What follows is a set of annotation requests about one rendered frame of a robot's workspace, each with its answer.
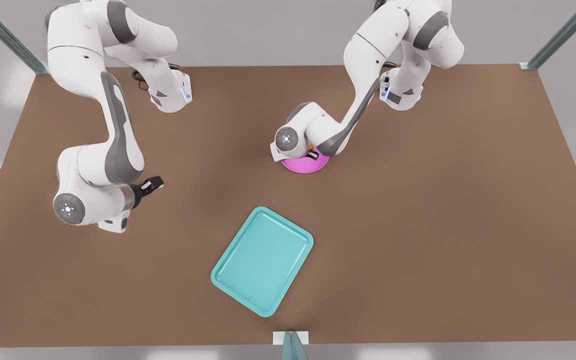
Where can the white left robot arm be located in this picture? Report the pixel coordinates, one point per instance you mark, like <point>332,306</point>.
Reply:
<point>368,60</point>

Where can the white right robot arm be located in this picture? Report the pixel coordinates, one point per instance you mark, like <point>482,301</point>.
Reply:
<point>118,145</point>

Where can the pink round plate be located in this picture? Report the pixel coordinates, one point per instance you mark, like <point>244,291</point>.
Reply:
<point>304,165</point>

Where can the teal rectangular tray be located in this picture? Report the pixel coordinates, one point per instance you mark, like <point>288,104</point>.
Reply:
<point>263,261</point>

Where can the silver frame post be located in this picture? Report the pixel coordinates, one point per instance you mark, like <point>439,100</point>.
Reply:
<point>560,35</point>
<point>292,345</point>
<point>5,35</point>

